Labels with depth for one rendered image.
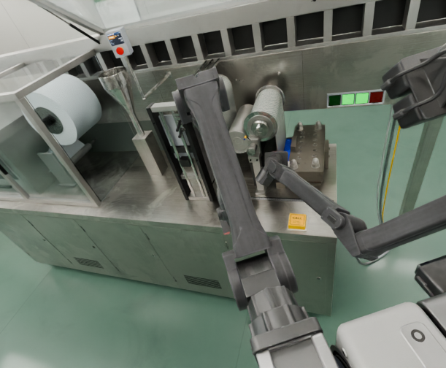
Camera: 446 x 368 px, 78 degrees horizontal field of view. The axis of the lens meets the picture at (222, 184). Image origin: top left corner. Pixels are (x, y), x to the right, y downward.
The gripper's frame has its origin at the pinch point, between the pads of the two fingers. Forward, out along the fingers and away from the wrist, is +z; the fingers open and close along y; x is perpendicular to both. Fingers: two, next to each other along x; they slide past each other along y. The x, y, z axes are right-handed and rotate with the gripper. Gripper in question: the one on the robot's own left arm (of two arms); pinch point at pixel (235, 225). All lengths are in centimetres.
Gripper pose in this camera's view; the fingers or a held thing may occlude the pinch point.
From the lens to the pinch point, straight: 108.3
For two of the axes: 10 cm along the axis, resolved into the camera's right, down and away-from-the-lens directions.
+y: -9.5, 3.1, -0.2
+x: 2.9, 8.9, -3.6
